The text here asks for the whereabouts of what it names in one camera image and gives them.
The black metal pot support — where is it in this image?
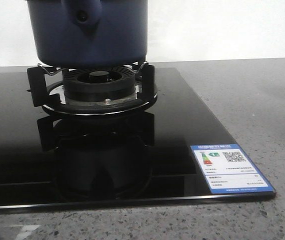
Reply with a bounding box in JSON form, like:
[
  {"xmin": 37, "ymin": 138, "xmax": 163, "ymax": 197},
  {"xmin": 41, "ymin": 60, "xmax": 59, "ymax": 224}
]
[{"xmin": 27, "ymin": 62, "xmax": 158, "ymax": 117}]

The dark blue cooking pot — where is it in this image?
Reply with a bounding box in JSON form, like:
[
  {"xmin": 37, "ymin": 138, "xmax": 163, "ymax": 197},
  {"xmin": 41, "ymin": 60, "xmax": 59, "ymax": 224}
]
[{"xmin": 26, "ymin": 0, "xmax": 148, "ymax": 69}]

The black gas burner head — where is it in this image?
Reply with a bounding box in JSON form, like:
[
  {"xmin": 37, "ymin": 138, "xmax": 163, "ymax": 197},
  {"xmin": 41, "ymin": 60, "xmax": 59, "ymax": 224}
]
[{"xmin": 63, "ymin": 66, "xmax": 136, "ymax": 102}]

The blue energy efficiency label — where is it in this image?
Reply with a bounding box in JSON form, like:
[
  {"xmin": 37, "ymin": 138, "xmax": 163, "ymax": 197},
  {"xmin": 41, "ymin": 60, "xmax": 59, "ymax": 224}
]
[{"xmin": 190, "ymin": 144, "xmax": 274, "ymax": 194}]

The black glass gas cooktop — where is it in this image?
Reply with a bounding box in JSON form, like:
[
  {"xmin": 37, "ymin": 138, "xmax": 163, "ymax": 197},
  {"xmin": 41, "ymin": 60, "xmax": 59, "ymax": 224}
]
[{"xmin": 0, "ymin": 68, "xmax": 276, "ymax": 213}]

